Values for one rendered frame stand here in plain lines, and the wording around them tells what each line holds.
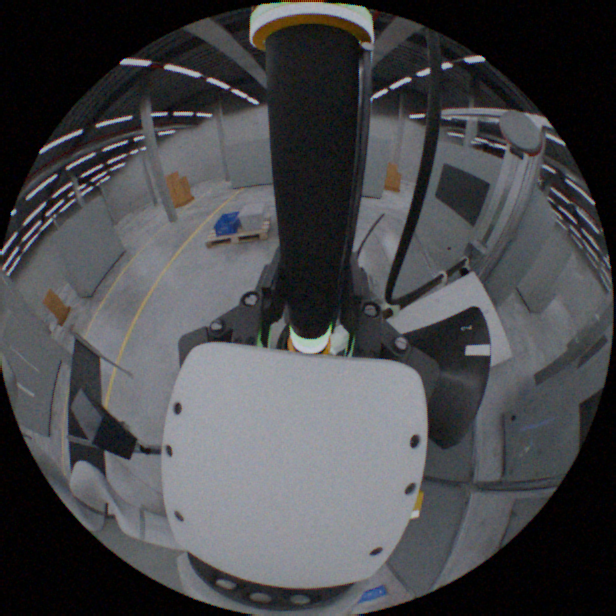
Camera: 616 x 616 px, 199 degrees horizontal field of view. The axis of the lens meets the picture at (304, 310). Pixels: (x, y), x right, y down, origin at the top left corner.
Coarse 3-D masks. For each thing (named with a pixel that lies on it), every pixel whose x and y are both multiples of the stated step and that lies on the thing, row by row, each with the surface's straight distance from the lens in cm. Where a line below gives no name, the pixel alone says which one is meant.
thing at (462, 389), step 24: (480, 312) 31; (408, 336) 31; (432, 336) 28; (456, 336) 26; (480, 336) 26; (456, 360) 23; (480, 360) 23; (456, 384) 21; (480, 384) 21; (432, 408) 19; (456, 408) 19; (432, 432) 18; (456, 432) 18
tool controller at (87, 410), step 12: (84, 396) 86; (72, 408) 92; (84, 408) 82; (96, 408) 77; (84, 420) 80; (96, 420) 73; (108, 420) 73; (120, 420) 85; (96, 432) 72; (108, 432) 73; (120, 432) 76; (96, 444) 73; (108, 444) 75; (120, 444) 78; (132, 444) 81; (120, 456) 80
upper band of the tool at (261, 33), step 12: (264, 12) 9; (312, 12) 8; (264, 24) 9; (276, 24) 8; (288, 24) 8; (324, 24) 13; (336, 24) 8; (348, 24) 8; (252, 36) 9; (264, 36) 9; (360, 36) 9; (264, 48) 10; (360, 48) 10
